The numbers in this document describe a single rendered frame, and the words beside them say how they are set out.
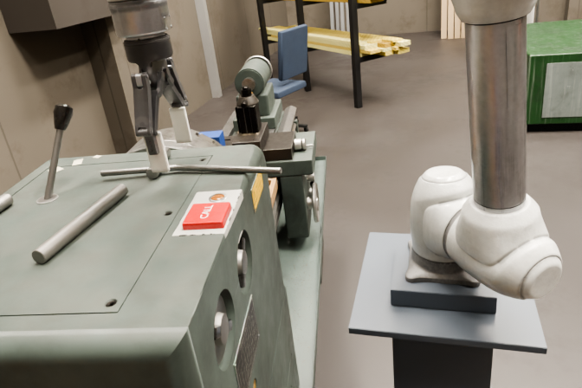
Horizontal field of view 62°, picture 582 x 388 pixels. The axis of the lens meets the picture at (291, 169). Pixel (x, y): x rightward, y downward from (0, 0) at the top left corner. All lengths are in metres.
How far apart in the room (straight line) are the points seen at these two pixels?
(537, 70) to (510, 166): 3.38
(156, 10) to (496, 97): 0.59
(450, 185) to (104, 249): 0.78
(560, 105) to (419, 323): 3.41
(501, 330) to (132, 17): 1.02
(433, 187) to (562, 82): 3.31
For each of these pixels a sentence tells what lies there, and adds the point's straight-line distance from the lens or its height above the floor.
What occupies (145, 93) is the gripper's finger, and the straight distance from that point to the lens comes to 0.79.
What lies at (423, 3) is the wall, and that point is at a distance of 9.52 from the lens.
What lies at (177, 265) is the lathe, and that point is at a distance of 0.64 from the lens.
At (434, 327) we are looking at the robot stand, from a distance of 1.26.
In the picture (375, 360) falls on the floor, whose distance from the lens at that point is 2.21.
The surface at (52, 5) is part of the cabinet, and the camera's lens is 3.65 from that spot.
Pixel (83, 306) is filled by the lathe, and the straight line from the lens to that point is 0.62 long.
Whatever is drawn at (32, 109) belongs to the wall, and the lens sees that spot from 3.97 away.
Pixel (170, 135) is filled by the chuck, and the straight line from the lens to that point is 1.18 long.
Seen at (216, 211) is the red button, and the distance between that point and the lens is 0.71.
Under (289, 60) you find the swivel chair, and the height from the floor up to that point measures 0.71.
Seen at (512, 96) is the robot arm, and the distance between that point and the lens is 0.94.
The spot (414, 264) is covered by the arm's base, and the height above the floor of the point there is 0.82.
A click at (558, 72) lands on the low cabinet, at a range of 4.39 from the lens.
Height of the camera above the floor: 1.60
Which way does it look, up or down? 24 degrees down
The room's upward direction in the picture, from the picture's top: 7 degrees counter-clockwise
